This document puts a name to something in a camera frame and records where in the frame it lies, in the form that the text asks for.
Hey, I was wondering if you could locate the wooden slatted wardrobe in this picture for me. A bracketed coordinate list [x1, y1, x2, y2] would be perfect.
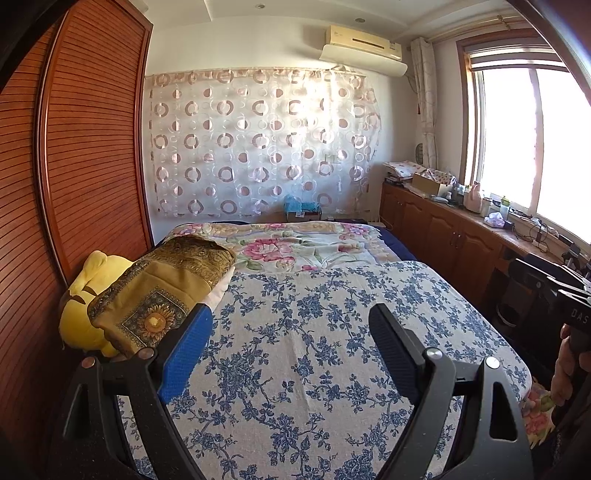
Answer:
[0, 0, 156, 462]

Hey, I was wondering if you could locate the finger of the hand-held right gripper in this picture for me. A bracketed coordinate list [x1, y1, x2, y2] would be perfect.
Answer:
[547, 275, 591, 301]

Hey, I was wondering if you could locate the open cardboard box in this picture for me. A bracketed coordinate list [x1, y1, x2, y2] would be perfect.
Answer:
[412, 173, 447, 195]

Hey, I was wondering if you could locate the pink floral quilt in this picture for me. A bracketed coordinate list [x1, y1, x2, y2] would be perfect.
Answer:
[166, 222, 557, 448]

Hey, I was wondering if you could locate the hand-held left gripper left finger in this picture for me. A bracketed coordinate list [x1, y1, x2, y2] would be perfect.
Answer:
[46, 302, 214, 480]

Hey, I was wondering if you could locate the patterned window curtain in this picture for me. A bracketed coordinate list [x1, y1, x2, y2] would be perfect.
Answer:
[410, 37, 439, 168]

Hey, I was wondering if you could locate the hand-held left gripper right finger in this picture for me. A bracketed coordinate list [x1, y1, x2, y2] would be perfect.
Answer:
[369, 303, 536, 480]

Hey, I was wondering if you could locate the blue floral cloth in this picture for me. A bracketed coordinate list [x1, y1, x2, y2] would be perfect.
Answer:
[115, 261, 532, 480]

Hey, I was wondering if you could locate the circle-patterned sheer curtain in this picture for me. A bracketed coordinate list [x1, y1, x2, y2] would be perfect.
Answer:
[144, 67, 384, 217]

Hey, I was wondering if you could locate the navy bed sheet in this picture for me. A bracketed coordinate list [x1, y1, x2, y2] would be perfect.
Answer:
[381, 228, 419, 265]

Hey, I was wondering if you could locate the teal packet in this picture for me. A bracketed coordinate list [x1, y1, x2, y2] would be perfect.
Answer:
[284, 195, 321, 213]

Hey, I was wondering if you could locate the white air conditioner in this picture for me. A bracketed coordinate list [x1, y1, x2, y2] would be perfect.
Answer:
[325, 25, 402, 49]

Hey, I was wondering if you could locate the yellow plush toy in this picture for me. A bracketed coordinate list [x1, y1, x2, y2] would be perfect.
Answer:
[59, 250, 139, 359]

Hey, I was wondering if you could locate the person's right forearm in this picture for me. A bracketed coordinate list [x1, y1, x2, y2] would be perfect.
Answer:
[551, 390, 591, 462]

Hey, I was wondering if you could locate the window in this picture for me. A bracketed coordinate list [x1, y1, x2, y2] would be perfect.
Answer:
[455, 28, 591, 246]

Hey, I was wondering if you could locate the black stand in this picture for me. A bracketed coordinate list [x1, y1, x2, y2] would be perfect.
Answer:
[563, 244, 585, 271]

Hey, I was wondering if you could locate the golden patterned shirt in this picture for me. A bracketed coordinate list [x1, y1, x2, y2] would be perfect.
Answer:
[87, 235, 237, 361]

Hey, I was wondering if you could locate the person's right hand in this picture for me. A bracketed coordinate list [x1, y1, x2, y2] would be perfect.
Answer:
[549, 324, 579, 398]

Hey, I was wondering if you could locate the white air deflector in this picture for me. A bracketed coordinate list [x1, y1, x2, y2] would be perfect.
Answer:
[321, 44, 409, 75]

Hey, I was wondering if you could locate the pink bottle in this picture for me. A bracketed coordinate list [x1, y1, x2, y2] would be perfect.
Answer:
[462, 181, 482, 213]

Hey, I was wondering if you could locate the low wooden cabinet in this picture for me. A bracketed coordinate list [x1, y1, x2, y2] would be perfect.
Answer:
[381, 180, 591, 305]

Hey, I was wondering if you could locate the stack of folded cloths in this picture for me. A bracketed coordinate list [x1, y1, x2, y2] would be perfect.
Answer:
[384, 161, 423, 184]

